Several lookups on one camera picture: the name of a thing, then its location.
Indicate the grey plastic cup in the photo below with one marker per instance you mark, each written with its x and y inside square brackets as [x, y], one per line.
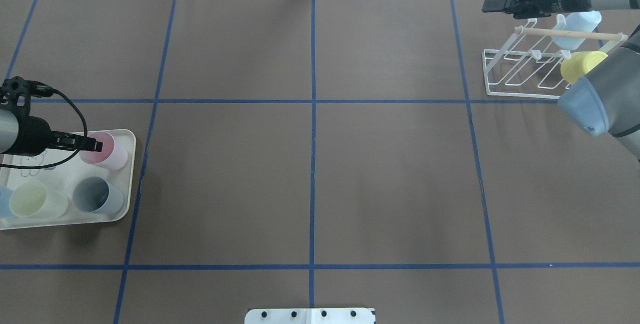
[95, 195]

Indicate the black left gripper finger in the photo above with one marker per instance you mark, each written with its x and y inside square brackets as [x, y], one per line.
[72, 139]

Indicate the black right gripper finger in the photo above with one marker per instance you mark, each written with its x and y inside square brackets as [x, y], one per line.
[490, 6]

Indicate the blue plastic cup front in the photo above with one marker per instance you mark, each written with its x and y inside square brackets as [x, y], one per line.
[584, 22]

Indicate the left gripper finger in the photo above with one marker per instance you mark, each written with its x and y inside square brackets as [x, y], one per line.
[78, 146]

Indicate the pink plastic cup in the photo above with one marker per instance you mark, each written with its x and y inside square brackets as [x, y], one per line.
[113, 155]

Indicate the pale cream plastic cup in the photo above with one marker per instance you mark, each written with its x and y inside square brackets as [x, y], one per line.
[34, 199]

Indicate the blue plastic cup rear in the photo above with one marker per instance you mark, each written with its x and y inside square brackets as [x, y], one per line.
[4, 203]

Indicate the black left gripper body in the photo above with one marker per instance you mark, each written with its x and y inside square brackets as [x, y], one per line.
[34, 135]

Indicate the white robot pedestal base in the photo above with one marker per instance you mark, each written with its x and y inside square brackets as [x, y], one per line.
[311, 315]

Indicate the cream plastic tray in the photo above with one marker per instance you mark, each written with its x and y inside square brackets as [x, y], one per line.
[63, 180]

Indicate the blue plastic cup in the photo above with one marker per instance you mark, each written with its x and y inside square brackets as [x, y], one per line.
[584, 22]
[4, 203]

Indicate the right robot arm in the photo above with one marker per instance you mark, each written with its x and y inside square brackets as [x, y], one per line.
[605, 100]

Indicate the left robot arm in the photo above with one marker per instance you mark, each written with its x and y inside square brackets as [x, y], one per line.
[25, 135]

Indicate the white wire cup rack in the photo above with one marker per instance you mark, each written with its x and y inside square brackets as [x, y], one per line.
[528, 64]

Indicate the yellow plastic cup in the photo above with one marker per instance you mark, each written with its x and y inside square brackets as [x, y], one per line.
[579, 64]

